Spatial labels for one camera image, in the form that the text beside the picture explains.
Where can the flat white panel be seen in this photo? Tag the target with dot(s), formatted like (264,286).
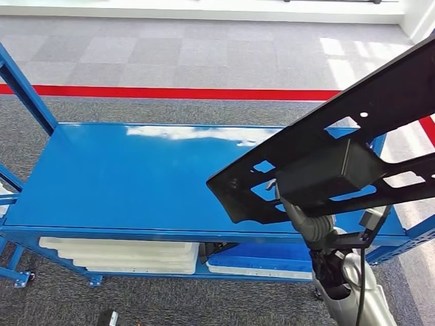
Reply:
(254,271)

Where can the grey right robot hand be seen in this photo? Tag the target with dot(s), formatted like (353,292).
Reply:
(273,183)

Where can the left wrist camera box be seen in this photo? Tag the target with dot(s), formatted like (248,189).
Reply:
(112,317)

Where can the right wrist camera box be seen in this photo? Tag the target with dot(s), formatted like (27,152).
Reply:
(374,218)

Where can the small black part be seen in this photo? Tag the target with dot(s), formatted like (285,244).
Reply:
(214,249)

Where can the stack of white panels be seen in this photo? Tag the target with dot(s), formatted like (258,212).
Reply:
(118,254)

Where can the blue metal shelf rack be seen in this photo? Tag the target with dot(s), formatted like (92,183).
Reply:
(102,180)

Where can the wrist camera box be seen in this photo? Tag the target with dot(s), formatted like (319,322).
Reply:
(374,218)
(112,317)

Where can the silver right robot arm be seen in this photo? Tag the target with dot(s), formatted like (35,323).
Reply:
(350,288)

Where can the red floor tape line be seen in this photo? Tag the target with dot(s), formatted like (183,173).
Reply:
(170,93)

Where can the black plastic panel part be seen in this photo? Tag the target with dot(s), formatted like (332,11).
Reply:
(306,144)

